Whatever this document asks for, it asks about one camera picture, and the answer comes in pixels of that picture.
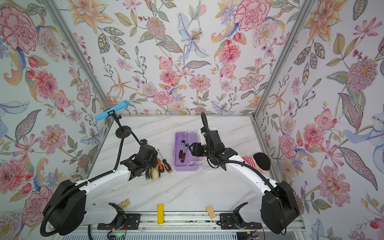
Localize purple plastic tool box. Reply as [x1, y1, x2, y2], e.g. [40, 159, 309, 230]
[173, 131, 203, 172]

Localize ratchet wrench red black handle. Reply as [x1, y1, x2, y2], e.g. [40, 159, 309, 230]
[181, 142, 189, 163]

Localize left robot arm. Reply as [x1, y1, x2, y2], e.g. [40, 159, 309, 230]
[40, 145, 158, 237]

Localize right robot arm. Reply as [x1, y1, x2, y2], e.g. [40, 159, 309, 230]
[189, 129, 300, 234]

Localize orange black screwdriver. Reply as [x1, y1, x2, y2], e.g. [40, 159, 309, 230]
[158, 159, 165, 173]
[158, 150, 172, 173]

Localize black microphone stand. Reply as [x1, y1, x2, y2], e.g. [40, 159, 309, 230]
[109, 113, 132, 139]

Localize black round pad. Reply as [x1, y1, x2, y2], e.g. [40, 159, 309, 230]
[253, 152, 271, 171]

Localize small wooden tag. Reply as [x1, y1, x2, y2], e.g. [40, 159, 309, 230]
[119, 199, 131, 209]

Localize blue microphone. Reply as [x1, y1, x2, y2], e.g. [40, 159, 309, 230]
[95, 101, 130, 121]

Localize yellow handled pliers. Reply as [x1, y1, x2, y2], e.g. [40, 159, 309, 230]
[151, 166, 161, 181]

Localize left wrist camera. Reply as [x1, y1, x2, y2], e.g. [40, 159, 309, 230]
[140, 139, 148, 145]

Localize yellow block on rail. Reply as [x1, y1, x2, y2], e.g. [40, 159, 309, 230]
[157, 204, 165, 225]

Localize wooden block on rail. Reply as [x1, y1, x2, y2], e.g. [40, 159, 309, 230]
[206, 205, 217, 220]

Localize aluminium front rail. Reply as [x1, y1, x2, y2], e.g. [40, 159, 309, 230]
[47, 211, 307, 234]

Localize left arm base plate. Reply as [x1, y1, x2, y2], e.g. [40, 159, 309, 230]
[97, 213, 141, 231]

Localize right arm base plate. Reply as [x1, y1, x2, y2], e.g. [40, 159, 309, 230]
[216, 213, 262, 231]

